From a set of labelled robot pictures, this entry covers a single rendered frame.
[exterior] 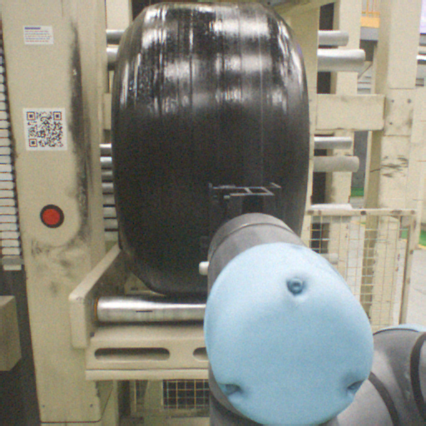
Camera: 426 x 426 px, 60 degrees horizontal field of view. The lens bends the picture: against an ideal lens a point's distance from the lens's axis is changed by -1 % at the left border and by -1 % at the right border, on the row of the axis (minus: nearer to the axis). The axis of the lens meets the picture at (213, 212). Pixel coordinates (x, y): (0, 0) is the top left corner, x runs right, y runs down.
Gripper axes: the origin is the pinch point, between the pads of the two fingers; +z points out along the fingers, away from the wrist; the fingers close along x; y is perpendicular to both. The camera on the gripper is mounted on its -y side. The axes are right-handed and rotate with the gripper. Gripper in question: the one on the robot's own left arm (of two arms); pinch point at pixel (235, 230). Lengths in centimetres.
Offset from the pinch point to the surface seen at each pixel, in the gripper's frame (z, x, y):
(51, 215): 18.8, 32.7, -1.0
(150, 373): 9.7, 14.0, -27.8
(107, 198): 60, 33, -3
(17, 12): 19, 36, 34
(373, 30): 591, -272, 202
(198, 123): 0.2, 4.7, 14.2
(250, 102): 0.9, -2.0, 16.8
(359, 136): 995, -420, 45
